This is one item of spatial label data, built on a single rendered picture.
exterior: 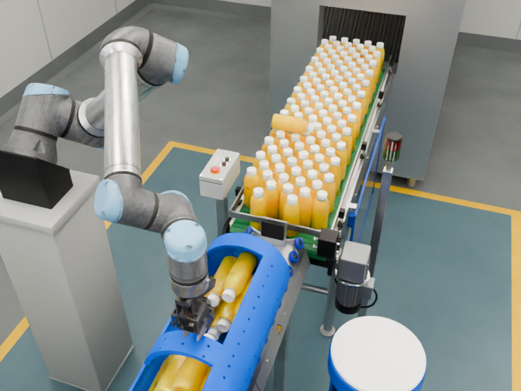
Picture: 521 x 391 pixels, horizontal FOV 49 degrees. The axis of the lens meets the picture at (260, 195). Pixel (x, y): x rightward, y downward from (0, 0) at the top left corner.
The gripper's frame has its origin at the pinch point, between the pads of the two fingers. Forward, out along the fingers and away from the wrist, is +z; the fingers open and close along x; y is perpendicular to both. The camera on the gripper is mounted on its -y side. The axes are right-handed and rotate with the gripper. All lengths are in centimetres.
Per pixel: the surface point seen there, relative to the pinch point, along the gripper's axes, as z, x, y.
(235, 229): 34, -18, -73
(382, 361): 20, 48, -20
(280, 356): 87, 7, -58
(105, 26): 114, -278, -394
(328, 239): 23, 21, -69
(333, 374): 22.8, 35.0, -13.5
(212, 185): 17, -29, -77
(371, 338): 20, 43, -27
